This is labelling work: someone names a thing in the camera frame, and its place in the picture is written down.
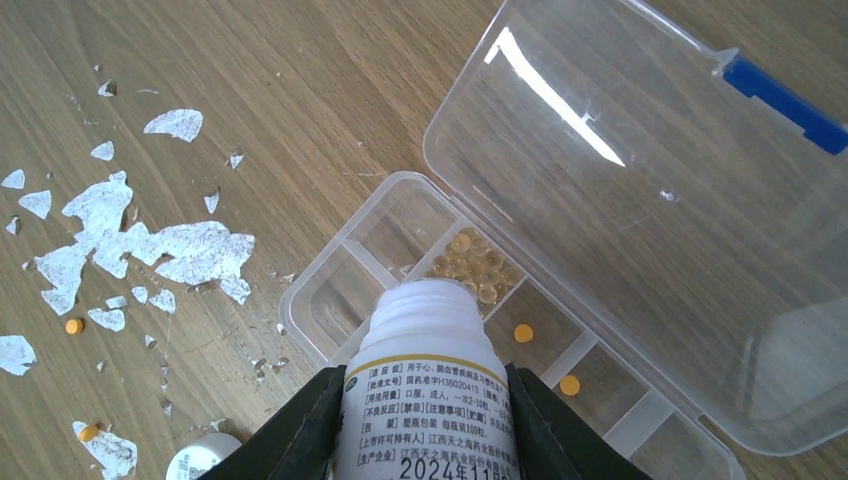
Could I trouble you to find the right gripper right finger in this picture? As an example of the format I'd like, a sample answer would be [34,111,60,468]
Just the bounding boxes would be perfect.
[506,364,649,480]

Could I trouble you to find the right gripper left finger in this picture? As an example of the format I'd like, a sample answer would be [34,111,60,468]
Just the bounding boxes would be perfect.
[201,366,345,480]

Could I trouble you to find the capped white pill bottle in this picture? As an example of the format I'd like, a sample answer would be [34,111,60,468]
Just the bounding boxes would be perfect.
[329,278,522,479]

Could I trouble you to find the clear plastic pill organizer box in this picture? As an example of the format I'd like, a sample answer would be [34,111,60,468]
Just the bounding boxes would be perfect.
[279,1,847,479]

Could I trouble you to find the spilled orange pills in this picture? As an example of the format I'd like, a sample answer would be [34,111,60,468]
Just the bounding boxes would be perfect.
[64,317,583,444]

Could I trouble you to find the yellow translucent capsules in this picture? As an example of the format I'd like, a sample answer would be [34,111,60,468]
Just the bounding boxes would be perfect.
[424,227,525,312]

